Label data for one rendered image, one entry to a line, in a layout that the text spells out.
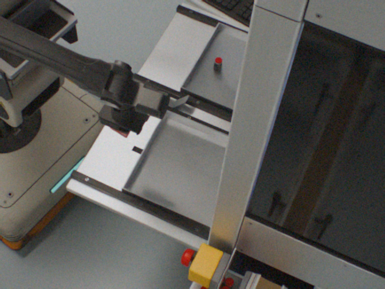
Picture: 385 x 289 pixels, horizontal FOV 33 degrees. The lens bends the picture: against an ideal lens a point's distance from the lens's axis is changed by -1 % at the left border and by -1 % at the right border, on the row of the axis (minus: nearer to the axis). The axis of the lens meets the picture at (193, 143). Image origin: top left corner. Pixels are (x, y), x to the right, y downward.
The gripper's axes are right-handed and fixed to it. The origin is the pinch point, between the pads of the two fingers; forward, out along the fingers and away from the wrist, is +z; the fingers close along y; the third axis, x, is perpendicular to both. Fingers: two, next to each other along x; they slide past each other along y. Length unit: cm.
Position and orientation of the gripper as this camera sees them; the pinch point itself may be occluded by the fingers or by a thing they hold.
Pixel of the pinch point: (126, 133)
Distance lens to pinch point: 153.7
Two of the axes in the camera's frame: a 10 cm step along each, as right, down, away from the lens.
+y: 9.1, 3.8, -1.8
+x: 4.2, -7.8, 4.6
